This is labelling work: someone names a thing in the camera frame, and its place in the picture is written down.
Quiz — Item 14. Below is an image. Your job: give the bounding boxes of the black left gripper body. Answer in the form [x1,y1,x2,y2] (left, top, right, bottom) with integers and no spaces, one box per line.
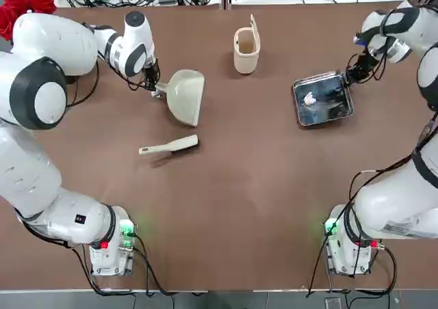
[142,58,161,81]

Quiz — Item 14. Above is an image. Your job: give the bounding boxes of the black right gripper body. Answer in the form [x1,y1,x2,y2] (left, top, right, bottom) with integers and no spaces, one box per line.
[355,47,381,71]

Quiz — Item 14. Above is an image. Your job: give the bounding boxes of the beige plastic dustpan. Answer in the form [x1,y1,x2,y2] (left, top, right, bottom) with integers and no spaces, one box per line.
[154,68,206,129]

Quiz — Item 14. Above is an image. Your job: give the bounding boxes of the rectangular metal tray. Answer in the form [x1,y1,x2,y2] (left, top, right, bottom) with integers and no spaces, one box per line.
[292,70,355,128]

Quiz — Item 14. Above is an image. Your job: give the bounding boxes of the beige hand brush black bristles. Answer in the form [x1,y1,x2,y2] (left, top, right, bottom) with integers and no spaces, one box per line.
[138,134,200,157]

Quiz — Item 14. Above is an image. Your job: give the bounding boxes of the beige lidded trash bin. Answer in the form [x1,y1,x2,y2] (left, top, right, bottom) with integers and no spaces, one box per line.
[233,14,261,75]

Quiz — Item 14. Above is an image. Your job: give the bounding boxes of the red rose bouquet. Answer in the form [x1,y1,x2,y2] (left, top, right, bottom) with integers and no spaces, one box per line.
[0,0,57,42]

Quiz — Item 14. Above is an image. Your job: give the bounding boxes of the black arm base cable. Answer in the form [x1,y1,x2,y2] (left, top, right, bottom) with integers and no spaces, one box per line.
[306,216,335,296]
[129,232,208,296]

